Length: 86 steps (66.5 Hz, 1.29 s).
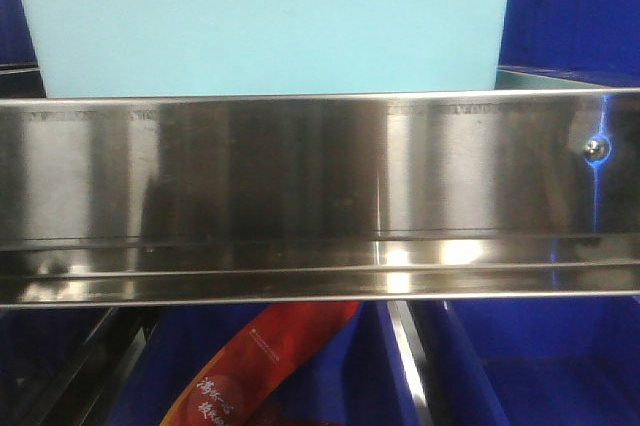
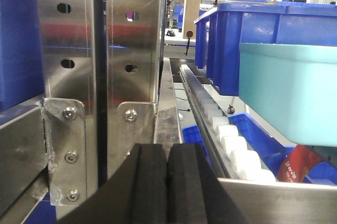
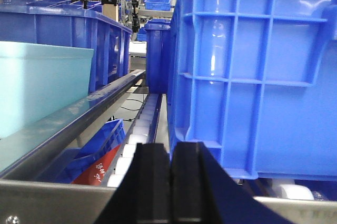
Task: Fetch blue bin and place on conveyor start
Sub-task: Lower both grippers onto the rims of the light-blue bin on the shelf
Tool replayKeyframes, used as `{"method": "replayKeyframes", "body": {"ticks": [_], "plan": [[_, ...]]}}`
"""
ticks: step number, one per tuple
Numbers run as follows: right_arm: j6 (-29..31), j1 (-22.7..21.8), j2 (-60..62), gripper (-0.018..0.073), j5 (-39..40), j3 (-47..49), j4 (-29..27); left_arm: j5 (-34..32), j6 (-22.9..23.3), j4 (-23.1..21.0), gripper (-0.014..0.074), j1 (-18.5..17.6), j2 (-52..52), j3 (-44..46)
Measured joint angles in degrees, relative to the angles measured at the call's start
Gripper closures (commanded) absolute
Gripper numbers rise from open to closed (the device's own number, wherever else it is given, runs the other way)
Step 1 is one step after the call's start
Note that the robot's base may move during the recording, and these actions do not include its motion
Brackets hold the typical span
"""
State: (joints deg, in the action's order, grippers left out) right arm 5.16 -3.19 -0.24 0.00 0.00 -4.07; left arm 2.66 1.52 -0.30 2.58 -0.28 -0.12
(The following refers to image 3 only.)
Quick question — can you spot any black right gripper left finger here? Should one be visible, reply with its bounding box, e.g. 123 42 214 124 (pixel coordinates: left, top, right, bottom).
95 143 169 223

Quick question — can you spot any blue bin lower shelf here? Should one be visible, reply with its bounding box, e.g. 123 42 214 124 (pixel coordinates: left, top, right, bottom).
35 119 125 184

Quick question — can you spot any red printed bag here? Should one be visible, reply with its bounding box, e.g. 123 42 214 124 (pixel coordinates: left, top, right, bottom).
71 144 121 186

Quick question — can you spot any blue crate on far shelf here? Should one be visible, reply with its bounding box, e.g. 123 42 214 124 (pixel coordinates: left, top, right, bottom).
143 0 171 11

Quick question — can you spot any steel rack rail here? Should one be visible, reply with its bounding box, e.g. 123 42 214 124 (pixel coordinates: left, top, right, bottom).
1 69 145 180

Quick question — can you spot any white roller track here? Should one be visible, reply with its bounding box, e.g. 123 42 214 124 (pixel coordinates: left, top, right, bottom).
101 94 162 188

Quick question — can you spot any blue divided crate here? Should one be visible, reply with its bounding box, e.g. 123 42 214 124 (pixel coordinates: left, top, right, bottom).
1 0 132 92

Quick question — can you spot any light cyan plastic bin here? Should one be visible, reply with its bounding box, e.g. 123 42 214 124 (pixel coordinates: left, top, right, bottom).
1 41 94 138

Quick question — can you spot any steel front rack bar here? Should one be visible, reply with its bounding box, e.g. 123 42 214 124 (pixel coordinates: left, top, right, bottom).
1 179 336 223

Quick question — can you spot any large blue ribbed crate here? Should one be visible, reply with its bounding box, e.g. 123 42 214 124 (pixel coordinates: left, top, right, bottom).
169 0 336 181

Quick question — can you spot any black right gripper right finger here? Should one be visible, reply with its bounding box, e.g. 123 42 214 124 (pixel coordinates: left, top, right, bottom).
171 142 290 223

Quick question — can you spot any dark blue narrow bin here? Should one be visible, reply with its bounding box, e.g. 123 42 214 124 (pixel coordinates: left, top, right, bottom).
145 18 171 94

